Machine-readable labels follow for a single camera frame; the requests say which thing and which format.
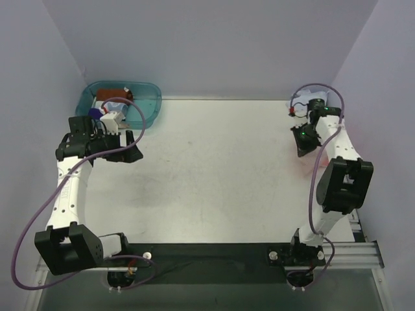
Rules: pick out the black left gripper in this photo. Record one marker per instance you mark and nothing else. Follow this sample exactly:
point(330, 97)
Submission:
point(122, 146)

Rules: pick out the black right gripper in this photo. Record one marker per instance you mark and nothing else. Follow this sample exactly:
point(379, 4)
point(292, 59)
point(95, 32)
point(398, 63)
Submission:
point(305, 142)

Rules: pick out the pink striped towel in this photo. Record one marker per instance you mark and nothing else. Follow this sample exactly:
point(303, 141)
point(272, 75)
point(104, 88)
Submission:
point(307, 162)

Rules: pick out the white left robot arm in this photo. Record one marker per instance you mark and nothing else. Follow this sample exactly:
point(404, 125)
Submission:
point(67, 245)

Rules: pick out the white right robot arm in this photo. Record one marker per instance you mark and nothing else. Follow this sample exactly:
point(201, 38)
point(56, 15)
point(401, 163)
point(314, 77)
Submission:
point(339, 181)

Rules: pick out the teal plastic bin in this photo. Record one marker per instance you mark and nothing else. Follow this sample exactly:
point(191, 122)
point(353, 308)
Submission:
point(146, 96)

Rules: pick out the light blue towel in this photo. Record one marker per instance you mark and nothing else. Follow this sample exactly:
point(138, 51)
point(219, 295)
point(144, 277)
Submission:
point(299, 101)

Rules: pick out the white blue rolled towel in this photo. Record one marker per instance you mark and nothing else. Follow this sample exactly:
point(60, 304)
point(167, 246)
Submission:
point(111, 106)

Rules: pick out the purple rolled towel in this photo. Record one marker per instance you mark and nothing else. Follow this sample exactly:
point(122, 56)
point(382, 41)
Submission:
point(95, 113)

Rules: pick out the brown rolled towel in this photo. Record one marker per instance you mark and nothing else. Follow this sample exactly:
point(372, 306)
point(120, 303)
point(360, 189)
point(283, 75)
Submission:
point(104, 94)

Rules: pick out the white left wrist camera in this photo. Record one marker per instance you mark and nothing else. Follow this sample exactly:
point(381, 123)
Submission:
point(111, 122)

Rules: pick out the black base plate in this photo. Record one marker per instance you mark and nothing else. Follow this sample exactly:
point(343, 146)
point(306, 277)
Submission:
point(214, 264)

